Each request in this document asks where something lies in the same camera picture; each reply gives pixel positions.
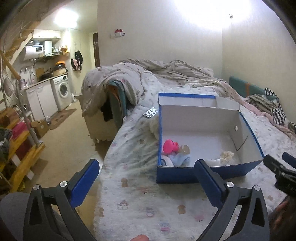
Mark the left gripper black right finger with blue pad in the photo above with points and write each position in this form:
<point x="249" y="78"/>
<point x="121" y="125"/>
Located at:
<point x="252" y="222"/>

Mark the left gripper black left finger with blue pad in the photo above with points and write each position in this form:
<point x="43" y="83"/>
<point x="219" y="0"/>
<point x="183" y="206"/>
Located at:
<point x="50" y="212"/>

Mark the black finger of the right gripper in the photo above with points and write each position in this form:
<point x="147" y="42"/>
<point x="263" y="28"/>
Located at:
<point x="285" y="178"/>

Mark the white fluffy soft toy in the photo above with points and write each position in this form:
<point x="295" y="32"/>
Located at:
<point x="213" y="162"/>

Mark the pink beige lace scrunchie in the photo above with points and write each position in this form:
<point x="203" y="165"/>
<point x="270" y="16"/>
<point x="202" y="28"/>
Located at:
<point x="184" y="149"/>

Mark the cream fuzzy soft item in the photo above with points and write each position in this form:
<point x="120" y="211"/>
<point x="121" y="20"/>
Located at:
<point x="226" y="157"/>

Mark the light blue soft cloth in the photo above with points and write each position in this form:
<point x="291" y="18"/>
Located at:
<point x="180" y="159"/>

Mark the black white striped cloth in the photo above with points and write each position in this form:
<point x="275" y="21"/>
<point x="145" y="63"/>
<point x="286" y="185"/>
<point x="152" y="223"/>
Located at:
<point x="270" y="104"/>

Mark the brown cardboard box on floor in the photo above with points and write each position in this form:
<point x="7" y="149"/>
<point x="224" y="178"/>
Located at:
<point x="40" y="127"/>

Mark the teal orange cushion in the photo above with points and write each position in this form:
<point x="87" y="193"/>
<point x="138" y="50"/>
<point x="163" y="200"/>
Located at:
<point x="245" y="89"/>

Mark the brown door mat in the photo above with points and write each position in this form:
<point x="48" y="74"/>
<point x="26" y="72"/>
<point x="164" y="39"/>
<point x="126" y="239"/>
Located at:
<point x="59" y="117"/>

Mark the blue white cardboard box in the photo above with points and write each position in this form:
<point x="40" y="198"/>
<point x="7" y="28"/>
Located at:
<point x="209" y="125"/>

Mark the white blue plush toy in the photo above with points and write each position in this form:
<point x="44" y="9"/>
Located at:
<point x="166" y="161"/>

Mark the pink rubber duck toy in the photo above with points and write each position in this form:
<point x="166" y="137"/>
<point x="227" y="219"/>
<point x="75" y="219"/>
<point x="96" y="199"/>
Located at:
<point x="170" y="146"/>

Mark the white kitchen cabinet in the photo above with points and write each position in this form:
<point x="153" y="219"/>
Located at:
<point x="40" y="100"/>

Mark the white washing machine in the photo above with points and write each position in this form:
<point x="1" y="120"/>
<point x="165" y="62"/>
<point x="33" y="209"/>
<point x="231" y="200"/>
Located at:
<point x="61" y="91"/>

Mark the silver pill blister pack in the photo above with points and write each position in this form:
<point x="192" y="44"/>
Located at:
<point x="150" y="112"/>

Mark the teal orange folded clothes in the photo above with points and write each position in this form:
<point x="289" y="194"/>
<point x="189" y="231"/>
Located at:
<point x="115" y="107"/>

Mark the white water heater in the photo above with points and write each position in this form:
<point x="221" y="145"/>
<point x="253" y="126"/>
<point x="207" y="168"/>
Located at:
<point x="32" y="52"/>

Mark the beige crumpled blanket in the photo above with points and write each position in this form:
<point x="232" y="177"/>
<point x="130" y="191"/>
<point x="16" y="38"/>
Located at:
<point x="120" y="78"/>

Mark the yellow wooden stair frame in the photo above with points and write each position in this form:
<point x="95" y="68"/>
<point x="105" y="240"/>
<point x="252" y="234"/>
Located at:
<point x="19" y="152"/>

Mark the clothes hanging on wall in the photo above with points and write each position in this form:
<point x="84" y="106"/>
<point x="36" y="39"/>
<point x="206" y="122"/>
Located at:
<point x="76" y="62"/>

